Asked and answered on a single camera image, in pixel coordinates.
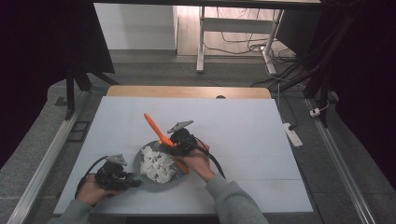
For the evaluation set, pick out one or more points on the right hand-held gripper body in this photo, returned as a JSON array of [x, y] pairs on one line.
[[185, 140]]

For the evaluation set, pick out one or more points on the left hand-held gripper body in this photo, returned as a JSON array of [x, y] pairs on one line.
[[110, 177]]

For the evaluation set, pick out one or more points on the grey dustpan with orange edge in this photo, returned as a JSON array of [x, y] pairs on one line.
[[155, 186]]

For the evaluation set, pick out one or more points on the pile of white paper scraps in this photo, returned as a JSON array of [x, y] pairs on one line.
[[157, 166]]

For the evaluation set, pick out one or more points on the person's right hand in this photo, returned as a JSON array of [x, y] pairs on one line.
[[199, 161]]

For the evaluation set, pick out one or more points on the person's left hand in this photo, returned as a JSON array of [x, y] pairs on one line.
[[88, 193]]

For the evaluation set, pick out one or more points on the wooden table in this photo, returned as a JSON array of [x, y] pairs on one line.
[[186, 92]]

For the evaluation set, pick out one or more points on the pale blue board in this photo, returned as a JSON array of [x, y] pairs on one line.
[[249, 155]]

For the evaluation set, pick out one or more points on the black metal stand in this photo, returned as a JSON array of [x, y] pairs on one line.
[[70, 93], [320, 84]]

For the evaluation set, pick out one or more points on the white power strip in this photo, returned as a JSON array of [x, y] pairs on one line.
[[292, 135]]

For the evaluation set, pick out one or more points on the white cabinet panel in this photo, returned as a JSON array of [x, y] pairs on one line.
[[137, 28]]

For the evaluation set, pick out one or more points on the small white plug adapter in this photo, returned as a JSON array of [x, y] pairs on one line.
[[315, 112]]

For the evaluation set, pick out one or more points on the black curtain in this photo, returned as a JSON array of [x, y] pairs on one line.
[[367, 77], [37, 62]]

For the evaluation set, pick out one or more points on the black floor hatch frame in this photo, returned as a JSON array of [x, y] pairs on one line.
[[78, 131]]

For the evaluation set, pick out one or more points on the aluminium rail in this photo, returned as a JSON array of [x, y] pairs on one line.
[[342, 168], [40, 168]]

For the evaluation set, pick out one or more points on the white desk frame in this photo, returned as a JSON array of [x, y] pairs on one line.
[[236, 25]]

